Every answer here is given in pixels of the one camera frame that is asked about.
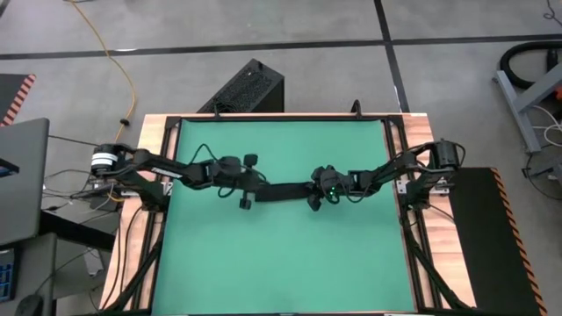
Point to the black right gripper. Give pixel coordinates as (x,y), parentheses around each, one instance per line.
(336,182)

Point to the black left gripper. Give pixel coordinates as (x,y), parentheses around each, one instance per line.
(230,171)

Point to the black towel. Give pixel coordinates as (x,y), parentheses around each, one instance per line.
(285,192)

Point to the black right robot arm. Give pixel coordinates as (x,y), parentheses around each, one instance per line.
(395,164)

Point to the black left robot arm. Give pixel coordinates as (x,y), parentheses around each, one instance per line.
(149,164)

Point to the green table mat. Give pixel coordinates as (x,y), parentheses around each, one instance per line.
(285,254)

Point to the black table clamp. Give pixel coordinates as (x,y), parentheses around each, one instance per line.
(217,110)
(356,107)

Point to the silver mounting plate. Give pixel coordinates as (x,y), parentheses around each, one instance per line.
(401,186)
(167,188)

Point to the black computer tower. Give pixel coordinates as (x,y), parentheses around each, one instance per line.
(250,90)

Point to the black desk shelf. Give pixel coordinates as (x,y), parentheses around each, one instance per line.
(79,230)

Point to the black mat orange-striped edge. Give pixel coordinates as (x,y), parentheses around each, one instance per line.
(487,246)
(11,94)

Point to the grey metal stand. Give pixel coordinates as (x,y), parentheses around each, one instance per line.
(516,105)

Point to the dark phone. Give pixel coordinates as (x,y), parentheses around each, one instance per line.
(6,168)

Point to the black computer mouse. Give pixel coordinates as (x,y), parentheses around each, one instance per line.
(30,305)

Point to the orange tool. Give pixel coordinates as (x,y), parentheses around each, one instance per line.
(558,94)

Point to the blue-lit keypad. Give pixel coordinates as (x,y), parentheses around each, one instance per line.
(6,276)

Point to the black metal table frame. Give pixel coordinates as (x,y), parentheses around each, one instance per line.
(285,118)

